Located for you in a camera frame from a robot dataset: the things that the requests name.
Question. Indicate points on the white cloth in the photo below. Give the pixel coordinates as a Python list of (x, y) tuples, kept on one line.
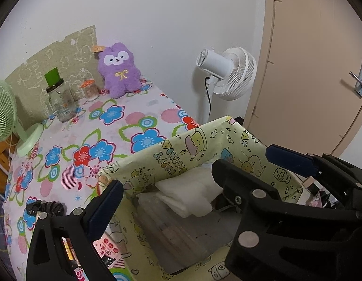
[(184, 193)]

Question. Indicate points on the green desk fan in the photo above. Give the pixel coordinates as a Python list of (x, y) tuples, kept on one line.
[(2, 114)]

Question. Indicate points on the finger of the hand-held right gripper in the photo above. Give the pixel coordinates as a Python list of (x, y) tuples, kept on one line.
[(251, 210), (289, 158)]

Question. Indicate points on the clear drinking glass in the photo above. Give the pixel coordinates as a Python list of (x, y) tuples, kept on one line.
[(50, 105)]

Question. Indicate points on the small orange-lid toothpick jar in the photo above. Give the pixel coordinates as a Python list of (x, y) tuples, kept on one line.
[(89, 90)]

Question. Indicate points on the black scrunchie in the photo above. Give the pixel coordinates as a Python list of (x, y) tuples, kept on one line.
[(45, 207)]

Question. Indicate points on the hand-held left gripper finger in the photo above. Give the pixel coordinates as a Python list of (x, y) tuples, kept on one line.
[(105, 207)]

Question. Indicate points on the red white snack packet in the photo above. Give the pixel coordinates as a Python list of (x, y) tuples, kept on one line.
[(107, 248)]

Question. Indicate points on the purple plush bunny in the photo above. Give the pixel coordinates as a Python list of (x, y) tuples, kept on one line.
[(119, 76)]

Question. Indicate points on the green patterned board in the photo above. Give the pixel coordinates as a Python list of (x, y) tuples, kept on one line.
[(37, 61)]

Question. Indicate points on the beige door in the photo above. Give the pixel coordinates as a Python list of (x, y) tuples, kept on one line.
[(301, 64)]

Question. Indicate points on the white standing fan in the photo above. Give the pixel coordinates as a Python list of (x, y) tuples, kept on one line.
[(236, 73)]

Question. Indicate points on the glass jar with green lid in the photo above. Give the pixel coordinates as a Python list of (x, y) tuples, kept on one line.
[(62, 105)]

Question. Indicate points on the yellow cartoon fabric storage box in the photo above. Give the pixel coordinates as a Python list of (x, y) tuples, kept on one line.
[(175, 152)]

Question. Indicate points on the floral tablecloth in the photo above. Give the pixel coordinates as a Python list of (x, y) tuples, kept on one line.
[(125, 128)]

